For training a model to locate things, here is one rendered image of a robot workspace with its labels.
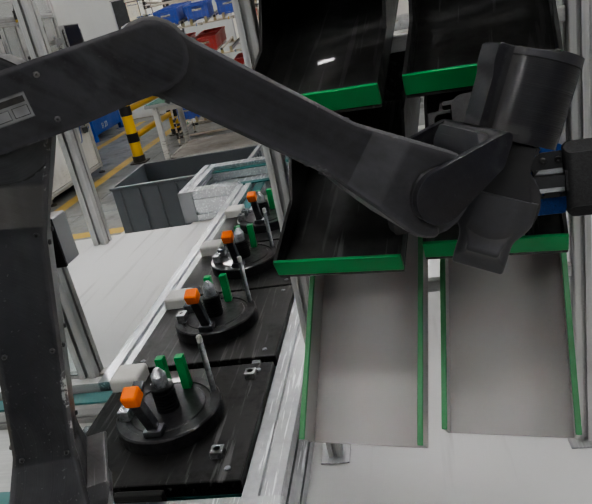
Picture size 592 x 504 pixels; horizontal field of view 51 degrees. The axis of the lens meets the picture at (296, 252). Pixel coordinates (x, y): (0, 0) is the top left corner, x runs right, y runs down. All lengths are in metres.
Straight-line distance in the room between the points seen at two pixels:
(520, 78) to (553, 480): 0.55
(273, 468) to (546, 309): 0.36
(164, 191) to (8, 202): 2.43
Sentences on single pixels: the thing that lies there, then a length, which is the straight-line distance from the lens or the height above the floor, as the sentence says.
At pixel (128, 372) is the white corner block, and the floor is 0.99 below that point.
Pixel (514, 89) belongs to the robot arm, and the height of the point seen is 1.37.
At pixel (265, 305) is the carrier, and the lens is 1.09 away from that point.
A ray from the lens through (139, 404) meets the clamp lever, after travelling 0.76.
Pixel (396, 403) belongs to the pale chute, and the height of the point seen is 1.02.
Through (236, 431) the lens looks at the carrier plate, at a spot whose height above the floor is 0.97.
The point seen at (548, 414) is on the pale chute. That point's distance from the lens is 0.71.
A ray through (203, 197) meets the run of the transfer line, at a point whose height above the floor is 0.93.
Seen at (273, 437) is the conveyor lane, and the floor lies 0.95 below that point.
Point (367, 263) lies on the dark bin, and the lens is 0.60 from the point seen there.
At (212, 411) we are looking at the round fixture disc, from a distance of 0.82.
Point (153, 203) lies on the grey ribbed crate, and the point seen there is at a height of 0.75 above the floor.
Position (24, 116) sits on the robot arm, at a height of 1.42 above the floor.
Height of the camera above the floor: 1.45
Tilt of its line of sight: 22 degrees down
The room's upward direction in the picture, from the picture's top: 12 degrees counter-clockwise
